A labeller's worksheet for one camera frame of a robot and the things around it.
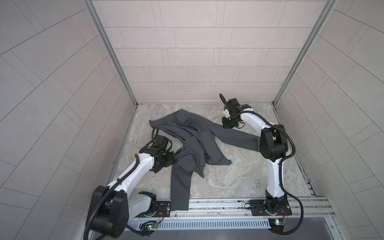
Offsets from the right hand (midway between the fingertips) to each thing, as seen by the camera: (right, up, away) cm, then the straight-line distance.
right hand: (222, 125), depth 98 cm
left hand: (-30, -19, -15) cm, 38 cm away
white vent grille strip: (-12, -43, -30) cm, 54 cm away
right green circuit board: (+20, -44, -30) cm, 57 cm away
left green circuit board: (-36, -42, -34) cm, 65 cm away
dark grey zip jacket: (-13, -9, -11) cm, 19 cm away
